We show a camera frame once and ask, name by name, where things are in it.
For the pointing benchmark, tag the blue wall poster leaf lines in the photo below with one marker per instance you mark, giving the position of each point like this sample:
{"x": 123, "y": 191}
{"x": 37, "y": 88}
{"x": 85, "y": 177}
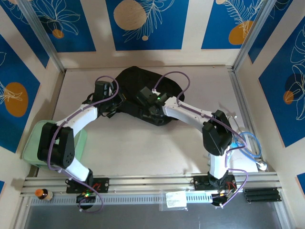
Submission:
{"x": 34, "y": 43}
{"x": 281, "y": 23}

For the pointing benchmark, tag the aluminium frame post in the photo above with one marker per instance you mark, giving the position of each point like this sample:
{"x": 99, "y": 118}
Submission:
{"x": 255, "y": 31}
{"x": 40, "y": 31}

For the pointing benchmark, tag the blue poster white flower outline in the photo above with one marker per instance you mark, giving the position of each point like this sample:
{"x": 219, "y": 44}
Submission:
{"x": 71, "y": 35}

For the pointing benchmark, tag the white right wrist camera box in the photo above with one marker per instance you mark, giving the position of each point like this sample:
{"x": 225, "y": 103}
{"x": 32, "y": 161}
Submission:
{"x": 155, "y": 91}

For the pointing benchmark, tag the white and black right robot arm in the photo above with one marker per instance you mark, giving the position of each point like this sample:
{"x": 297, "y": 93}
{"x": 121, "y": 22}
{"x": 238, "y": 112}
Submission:
{"x": 186, "y": 112}

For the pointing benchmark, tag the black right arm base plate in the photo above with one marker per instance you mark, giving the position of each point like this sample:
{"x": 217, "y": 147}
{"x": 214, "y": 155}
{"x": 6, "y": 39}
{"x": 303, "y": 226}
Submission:
{"x": 200, "y": 183}

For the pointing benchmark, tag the aluminium mounting rail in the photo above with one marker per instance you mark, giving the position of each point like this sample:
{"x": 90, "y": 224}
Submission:
{"x": 143, "y": 181}

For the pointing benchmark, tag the blue poster beige circle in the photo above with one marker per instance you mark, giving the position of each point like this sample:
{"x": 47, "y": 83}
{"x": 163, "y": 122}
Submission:
{"x": 166, "y": 35}

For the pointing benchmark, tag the blue poster orange oval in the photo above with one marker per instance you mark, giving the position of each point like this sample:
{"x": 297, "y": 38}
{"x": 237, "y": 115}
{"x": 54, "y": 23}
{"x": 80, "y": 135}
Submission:
{"x": 14, "y": 71}

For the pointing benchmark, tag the black backpack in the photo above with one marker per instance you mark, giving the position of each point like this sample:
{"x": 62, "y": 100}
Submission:
{"x": 133, "y": 76}

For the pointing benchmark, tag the clear zip bag white paper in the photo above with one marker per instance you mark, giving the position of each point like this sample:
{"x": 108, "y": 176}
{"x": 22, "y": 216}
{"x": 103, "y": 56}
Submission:
{"x": 175, "y": 200}

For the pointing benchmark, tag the light green tray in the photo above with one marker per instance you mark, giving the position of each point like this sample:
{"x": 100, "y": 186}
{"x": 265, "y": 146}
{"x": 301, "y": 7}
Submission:
{"x": 28, "y": 148}

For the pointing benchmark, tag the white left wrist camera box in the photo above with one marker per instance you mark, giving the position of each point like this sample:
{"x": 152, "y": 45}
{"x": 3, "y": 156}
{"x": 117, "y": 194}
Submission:
{"x": 110, "y": 89}

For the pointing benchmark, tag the blue poster orange circle fern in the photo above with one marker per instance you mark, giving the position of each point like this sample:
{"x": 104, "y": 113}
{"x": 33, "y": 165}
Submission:
{"x": 214, "y": 28}

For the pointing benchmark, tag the black ribbed block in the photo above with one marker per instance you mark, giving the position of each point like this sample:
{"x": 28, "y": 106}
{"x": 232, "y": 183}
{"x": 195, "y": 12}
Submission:
{"x": 262, "y": 195}

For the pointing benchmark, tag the brown bottle with orange cap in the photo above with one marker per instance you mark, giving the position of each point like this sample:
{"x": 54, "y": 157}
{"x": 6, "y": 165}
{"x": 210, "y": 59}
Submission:
{"x": 44, "y": 194}

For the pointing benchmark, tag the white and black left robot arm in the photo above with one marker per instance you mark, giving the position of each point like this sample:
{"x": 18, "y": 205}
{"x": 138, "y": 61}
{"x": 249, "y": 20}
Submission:
{"x": 81, "y": 117}

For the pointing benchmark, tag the aluminium side rail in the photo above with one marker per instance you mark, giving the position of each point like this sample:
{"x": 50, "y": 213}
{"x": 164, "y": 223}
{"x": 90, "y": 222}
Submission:
{"x": 237, "y": 83}

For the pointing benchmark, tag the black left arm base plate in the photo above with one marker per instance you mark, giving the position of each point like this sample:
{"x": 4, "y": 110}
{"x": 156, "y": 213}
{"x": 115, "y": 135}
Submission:
{"x": 104, "y": 184}

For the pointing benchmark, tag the blue poster dark circle leaves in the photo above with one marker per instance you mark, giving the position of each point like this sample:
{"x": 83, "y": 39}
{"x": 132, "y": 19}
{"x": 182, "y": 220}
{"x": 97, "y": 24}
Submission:
{"x": 274, "y": 107}

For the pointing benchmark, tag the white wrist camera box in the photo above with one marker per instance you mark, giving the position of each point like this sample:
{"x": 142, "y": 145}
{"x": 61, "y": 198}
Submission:
{"x": 110, "y": 89}
{"x": 155, "y": 91}

